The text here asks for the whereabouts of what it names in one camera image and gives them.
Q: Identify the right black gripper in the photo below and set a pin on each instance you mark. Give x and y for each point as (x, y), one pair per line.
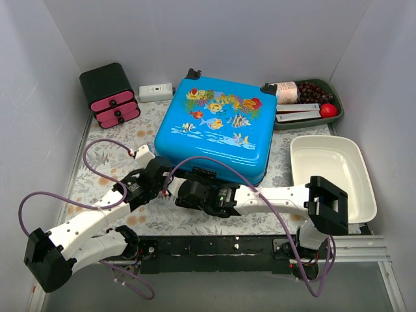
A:
(201, 173)

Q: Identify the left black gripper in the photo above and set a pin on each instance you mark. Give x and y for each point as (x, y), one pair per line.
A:
(161, 166)

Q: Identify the blue fish-print kids suitcase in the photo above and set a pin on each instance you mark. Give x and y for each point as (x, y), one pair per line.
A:
(221, 127)

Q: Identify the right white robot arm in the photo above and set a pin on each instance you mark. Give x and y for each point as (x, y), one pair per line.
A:
(323, 205)

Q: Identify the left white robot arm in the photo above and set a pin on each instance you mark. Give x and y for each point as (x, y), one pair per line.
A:
(53, 256)

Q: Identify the floral patterned table mat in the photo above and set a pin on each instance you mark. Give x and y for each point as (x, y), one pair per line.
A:
(161, 216)

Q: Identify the white power adapter box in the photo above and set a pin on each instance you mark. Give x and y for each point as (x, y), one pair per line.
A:
(156, 92)

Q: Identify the black pink mini drawer chest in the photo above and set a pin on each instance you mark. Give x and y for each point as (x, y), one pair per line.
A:
(109, 95)

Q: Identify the lower white toothpaste box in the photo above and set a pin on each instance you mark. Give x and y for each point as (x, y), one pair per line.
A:
(297, 116)

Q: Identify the white toothpaste box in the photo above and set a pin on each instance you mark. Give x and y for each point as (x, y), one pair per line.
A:
(289, 108)
(297, 116)

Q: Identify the dark green plastic tray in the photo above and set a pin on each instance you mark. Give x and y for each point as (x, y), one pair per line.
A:
(334, 97)

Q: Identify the white pink tissue roll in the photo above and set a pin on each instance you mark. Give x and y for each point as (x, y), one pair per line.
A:
(287, 92)

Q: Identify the white plastic basin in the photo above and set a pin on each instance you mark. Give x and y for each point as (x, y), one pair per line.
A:
(339, 160)

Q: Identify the upper white toothpaste box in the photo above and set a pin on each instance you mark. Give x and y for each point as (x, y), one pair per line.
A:
(289, 108)

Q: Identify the dark red grape bunch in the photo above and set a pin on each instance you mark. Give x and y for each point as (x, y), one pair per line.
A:
(309, 92)

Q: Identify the red apple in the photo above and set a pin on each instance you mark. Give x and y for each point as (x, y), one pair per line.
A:
(327, 110)

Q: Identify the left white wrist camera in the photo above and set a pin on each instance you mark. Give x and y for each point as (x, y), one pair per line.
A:
(143, 155)

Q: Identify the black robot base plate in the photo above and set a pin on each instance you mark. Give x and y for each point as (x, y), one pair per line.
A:
(247, 253)

